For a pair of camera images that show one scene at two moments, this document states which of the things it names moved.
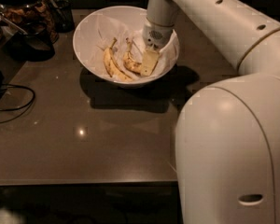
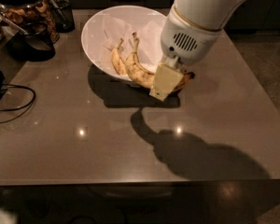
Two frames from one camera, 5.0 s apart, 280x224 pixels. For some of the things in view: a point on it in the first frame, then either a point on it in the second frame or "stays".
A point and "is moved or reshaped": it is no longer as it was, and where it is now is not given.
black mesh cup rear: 63,17 stays
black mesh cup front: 36,46 stays
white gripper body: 156,35 to 187,40
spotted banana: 114,70 to 118,60
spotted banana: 129,61 is moved or reshaped
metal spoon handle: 8,22 stays
